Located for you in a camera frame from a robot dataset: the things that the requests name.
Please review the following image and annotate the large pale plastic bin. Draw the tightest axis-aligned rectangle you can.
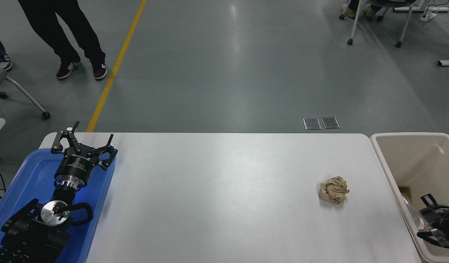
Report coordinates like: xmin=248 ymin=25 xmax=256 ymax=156
xmin=370 ymin=132 xmax=449 ymax=263

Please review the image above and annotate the white power strip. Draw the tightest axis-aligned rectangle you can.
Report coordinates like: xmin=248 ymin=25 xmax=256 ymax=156
xmin=420 ymin=4 xmax=449 ymax=22

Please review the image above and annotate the brown cardboard piece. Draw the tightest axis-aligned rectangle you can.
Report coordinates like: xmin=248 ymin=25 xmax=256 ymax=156
xmin=398 ymin=186 xmax=412 ymax=205

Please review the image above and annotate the blue plastic tray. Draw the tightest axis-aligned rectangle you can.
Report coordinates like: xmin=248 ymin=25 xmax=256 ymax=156
xmin=0 ymin=147 xmax=117 ymax=263

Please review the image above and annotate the white desk foot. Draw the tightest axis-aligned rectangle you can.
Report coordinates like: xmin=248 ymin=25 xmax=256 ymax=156
xmin=393 ymin=6 xmax=449 ymax=12

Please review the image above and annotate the clear plastic bottle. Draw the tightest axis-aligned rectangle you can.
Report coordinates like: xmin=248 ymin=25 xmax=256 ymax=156
xmin=402 ymin=195 xmax=426 ymax=230

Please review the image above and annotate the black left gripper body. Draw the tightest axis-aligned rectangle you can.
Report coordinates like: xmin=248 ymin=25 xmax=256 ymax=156
xmin=54 ymin=144 xmax=101 ymax=184

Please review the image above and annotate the tan paper ball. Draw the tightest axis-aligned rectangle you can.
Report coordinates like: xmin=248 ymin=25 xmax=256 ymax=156
xmin=319 ymin=176 xmax=350 ymax=205

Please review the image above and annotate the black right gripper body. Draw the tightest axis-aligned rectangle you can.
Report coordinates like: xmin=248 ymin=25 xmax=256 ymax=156
xmin=419 ymin=205 xmax=449 ymax=234

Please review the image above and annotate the white wheeled chair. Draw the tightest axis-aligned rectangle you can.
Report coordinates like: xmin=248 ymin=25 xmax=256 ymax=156
xmin=347 ymin=0 xmax=416 ymax=48

